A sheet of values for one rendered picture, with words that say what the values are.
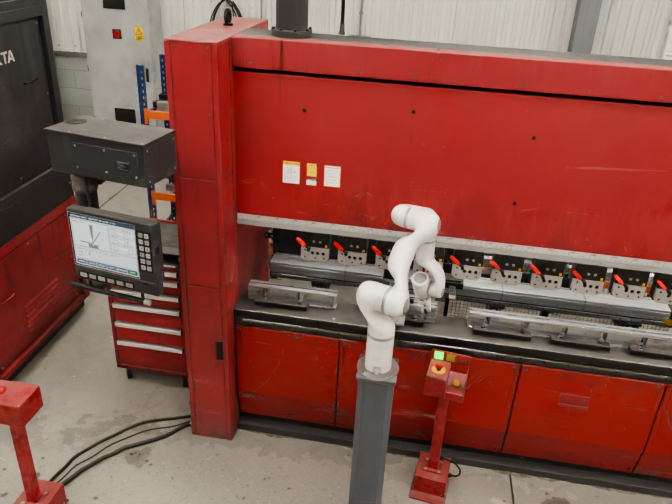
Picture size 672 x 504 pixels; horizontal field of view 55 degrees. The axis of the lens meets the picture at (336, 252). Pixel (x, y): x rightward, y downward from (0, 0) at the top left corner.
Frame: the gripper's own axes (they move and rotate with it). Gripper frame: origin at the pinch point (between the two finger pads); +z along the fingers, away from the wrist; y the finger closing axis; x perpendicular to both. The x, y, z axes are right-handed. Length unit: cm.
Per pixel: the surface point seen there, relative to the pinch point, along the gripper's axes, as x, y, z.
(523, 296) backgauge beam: -52, 22, 30
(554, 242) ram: -65, 21, -23
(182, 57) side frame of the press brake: 94, 62, -130
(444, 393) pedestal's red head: -6.7, -40.5, 15.3
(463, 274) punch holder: -20.3, 13.7, -10.1
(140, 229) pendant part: 114, -7, -98
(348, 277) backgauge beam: 46, 32, 15
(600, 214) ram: -87, 27, -34
